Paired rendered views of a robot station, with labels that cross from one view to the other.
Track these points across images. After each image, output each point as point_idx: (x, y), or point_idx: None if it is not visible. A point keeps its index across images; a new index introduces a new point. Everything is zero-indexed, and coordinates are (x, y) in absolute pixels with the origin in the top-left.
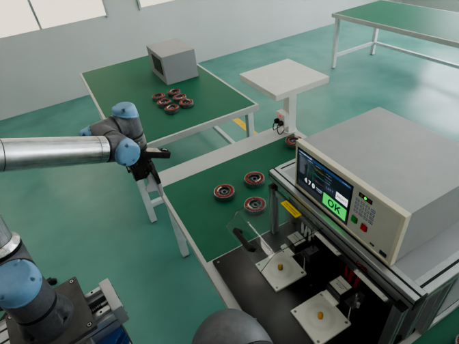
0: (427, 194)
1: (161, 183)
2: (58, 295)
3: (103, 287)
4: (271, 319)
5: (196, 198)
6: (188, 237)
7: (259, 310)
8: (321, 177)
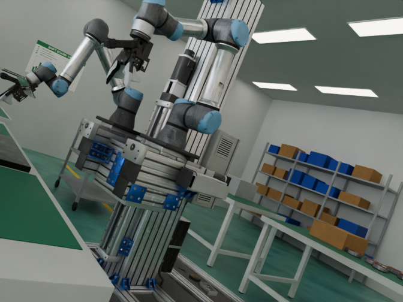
0: None
1: (80, 257)
2: (167, 127)
3: (144, 144)
4: (2, 142)
5: (7, 205)
6: (49, 192)
7: (7, 146)
8: None
